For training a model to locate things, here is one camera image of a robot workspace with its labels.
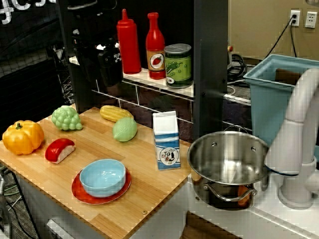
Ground blue white milk carton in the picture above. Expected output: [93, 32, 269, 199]
[152, 111, 180, 171]

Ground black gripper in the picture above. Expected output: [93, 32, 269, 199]
[96, 42, 124, 88]

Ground black power cable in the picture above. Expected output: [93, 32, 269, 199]
[263, 14, 299, 60]

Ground brown wooden board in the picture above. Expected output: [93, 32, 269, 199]
[275, 67, 304, 88]

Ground green pea can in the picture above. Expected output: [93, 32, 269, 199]
[163, 43, 192, 89]

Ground black cable bundle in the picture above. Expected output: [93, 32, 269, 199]
[227, 53, 255, 83]

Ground red sauce bottle with label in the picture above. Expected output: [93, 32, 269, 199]
[146, 12, 166, 80]

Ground green toy lime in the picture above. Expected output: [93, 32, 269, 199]
[112, 117, 138, 142]

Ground red toy tuna sushi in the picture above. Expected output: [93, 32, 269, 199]
[44, 138, 76, 164]

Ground wooden countertop board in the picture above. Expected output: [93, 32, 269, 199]
[0, 106, 191, 239]

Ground black banner white letters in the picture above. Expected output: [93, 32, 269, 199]
[0, 0, 58, 26]

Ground green toy grapes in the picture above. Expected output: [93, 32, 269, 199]
[51, 105, 83, 131]

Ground light blue plastic bin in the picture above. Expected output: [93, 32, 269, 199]
[243, 53, 319, 148]

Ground light blue bowl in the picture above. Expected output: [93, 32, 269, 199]
[79, 159, 127, 198]

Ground red plate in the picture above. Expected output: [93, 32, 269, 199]
[71, 166, 132, 205]

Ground stainless steel pot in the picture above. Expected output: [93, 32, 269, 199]
[186, 125, 271, 211]

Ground white wall power outlet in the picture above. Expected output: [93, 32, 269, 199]
[290, 9, 302, 27]

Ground dark grey kitchen post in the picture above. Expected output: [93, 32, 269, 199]
[193, 0, 229, 143]

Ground white kitchen shelf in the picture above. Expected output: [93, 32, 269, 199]
[69, 55, 195, 98]

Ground yellow toy bell pepper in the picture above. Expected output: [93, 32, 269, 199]
[1, 120, 45, 155]

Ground red squeeze ketchup bottle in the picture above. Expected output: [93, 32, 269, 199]
[116, 8, 142, 75]

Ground yellow toy corn cob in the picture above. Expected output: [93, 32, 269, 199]
[99, 105, 134, 123]

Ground white wall data plate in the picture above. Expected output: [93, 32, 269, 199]
[305, 11, 318, 28]

